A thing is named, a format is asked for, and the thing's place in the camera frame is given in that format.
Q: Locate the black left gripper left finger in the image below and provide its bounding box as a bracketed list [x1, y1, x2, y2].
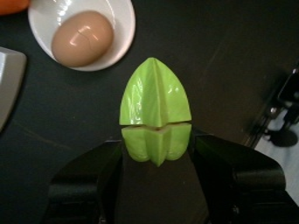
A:
[40, 139, 127, 224]

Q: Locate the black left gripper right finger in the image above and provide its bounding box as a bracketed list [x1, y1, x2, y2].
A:
[188, 128, 299, 224]

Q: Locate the green toy starfruit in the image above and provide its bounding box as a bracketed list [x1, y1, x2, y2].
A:
[117, 57, 192, 168]

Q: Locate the black stand base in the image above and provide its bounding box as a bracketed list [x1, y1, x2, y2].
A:
[267, 128, 299, 148]

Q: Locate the black equipment piece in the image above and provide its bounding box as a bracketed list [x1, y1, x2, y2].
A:
[276, 67, 299, 103]

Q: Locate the brown toy egg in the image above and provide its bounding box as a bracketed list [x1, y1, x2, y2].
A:
[51, 10, 116, 68]

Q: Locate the white round plate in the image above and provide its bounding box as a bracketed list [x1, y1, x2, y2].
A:
[27, 0, 136, 73]

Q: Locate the orange toy carrot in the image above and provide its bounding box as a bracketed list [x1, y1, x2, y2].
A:
[0, 0, 32, 17]

